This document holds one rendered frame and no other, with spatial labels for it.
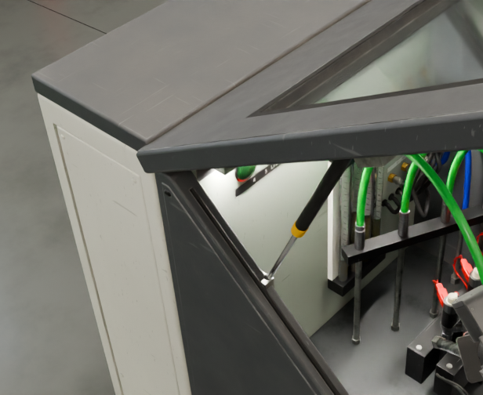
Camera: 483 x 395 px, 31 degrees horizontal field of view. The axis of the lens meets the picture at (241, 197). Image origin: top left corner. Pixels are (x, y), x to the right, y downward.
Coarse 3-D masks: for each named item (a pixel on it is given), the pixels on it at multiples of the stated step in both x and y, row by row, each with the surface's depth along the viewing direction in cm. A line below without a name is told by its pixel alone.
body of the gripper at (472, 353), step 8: (464, 336) 121; (464, 344) 121; (472, 344) 121; (480, 344) 120; (464, 352) 121; (472, 352) 121; (480, 352) 119; (464, 360) 121; (472, 360) 121; (480, 360) 120; (464, 368) 121; (472, 368) 121; (480, 368) 121; (472, 376) 121; (480, 376) 121
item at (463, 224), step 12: (408, 156) 131; (420, 156) 129; (372, 168) 145; (420, 168) 128; (432, 180) 126; (360, 192) 151; (444, 192) 125; (360, 204) 153; (456, 204) 124; (360, 216) 155; (456, 216) 123; (360, 228) 157; (468, 228) 123; (468, 240) 122; (480, 252) 122; (480, 264) 122; (480, 276) 122
